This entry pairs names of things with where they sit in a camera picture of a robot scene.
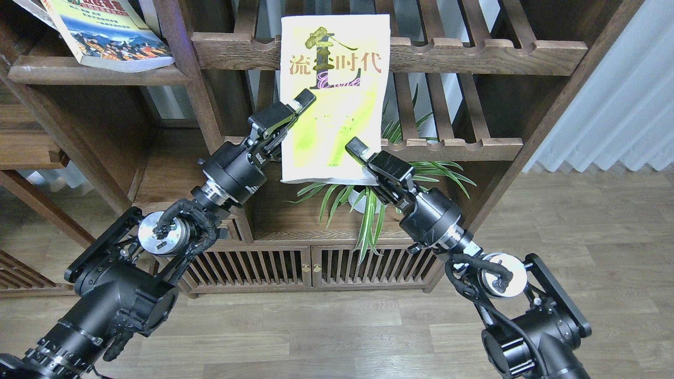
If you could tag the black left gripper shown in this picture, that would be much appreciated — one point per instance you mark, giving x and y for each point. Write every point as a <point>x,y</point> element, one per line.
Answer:
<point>234,172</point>

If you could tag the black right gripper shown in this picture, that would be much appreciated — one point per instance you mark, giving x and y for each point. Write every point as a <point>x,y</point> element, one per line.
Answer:
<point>430,218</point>

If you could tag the yellow cover book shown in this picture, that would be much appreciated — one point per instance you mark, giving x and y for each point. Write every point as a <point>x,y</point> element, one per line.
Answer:
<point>344,61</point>

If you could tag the blue landscape cover book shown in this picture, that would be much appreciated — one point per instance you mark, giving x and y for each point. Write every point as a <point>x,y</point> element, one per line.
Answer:
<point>108,35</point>

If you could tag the maroon book white characters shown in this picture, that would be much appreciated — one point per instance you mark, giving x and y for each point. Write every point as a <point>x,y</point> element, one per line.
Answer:
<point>34,10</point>

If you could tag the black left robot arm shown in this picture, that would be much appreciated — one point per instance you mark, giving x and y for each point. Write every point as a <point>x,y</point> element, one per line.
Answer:
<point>127,279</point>

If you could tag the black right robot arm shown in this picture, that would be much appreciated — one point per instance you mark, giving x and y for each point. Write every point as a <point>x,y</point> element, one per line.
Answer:
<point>531,326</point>

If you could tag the green spider plant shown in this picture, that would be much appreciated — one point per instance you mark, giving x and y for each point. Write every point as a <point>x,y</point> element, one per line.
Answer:
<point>336,195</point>

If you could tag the white plant pot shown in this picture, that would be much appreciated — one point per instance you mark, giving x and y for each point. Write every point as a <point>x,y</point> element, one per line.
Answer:
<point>358,198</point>

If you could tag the dark wooden bookshelf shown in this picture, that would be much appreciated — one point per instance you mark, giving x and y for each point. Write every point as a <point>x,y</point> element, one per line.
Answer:
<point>480,93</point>

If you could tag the white upright book spine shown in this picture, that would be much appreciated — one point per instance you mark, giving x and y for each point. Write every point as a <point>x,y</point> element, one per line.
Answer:
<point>151,16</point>

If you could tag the white pleated curtain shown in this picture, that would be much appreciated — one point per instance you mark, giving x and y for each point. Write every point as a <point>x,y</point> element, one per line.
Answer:
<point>623,115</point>

